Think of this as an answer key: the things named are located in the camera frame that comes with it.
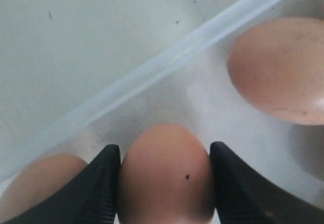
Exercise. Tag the clear plastic storage box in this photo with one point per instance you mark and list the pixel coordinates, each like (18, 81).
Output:
(79, 75)

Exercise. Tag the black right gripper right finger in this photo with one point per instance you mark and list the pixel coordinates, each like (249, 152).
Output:
(245, 196)

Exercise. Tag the brown egg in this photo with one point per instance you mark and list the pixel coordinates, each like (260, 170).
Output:
(166, 177)
(38, 181)
(277, 67)

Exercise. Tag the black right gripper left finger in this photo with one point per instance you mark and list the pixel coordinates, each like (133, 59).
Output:
(90, 197)

